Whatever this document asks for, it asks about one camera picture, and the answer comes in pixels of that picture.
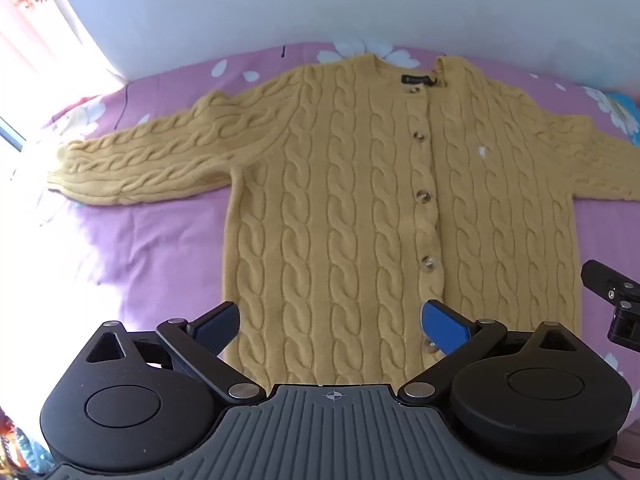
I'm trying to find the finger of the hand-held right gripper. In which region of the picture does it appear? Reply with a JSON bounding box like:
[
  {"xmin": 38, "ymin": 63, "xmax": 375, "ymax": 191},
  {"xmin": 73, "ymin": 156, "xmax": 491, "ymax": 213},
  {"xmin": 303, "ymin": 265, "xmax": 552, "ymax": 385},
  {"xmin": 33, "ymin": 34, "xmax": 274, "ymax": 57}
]
[
  {"xmin": 581, "ymin": 260, "xmax": 640, "ymax": 307},
  {"xmin": 607, "ymin": 305, "xmax": 640, "ymax": 352}
]

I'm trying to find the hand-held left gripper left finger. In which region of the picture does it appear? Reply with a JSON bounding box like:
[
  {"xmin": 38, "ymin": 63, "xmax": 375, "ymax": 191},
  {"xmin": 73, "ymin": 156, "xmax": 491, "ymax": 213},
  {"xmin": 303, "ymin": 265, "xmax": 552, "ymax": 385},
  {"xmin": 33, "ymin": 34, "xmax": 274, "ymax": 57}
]
[{"xmin": 86, "ymin": 301, "xmax": 266, "ymax": 407}]

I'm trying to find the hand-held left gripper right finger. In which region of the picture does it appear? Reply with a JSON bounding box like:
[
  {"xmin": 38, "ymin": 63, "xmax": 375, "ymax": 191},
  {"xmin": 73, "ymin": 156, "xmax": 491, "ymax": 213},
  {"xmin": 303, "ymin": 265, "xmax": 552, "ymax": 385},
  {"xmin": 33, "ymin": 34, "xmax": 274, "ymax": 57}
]
[{"xmin": 398, "ymin": 300, "xmax": 582, "ymax": 405}]

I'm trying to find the yellow cable-knit cardigan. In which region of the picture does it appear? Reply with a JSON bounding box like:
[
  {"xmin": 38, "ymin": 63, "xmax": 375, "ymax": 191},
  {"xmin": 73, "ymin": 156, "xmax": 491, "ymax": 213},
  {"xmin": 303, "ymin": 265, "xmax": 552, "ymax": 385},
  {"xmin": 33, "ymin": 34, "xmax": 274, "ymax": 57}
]
[{"xmin": 46, "ymin": 52, "xmax": 640, "ymax": 386}]

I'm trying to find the pink floral bedsheet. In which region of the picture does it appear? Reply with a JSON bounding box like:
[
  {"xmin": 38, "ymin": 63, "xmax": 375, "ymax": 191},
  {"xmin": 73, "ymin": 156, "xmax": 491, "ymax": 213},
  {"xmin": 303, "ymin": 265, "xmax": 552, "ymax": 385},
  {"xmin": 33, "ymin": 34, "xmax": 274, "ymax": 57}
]
[{"xmin": 0, "ymin": 37, "xmax": 640, "ymax": 381}]

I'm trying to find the colourful printed cloth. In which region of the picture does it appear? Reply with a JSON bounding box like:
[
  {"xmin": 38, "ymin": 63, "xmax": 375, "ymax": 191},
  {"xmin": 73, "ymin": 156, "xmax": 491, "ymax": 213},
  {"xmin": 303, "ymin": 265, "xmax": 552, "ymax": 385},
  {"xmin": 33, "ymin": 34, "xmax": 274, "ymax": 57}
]
[{"xmin": 0, "ymin": 407, "xmax": 57, "ymax": 477}]

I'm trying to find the white sheer curtain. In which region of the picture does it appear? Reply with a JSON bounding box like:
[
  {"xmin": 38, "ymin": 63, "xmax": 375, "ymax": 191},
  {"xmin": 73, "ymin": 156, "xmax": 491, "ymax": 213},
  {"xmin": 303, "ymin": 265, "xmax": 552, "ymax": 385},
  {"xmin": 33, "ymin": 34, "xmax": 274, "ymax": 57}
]
[{"xmin": 0, "ymin": 0, "xmax": 132, "ymax": 128}]

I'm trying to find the window frame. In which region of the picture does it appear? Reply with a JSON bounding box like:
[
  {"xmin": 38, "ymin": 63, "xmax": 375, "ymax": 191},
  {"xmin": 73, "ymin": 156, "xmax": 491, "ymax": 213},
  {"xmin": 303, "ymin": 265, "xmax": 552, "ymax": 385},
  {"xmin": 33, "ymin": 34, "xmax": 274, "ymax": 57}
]
[{"xmin": 0, "ymin": 116, "xmax": 27, "ymax": 155}]

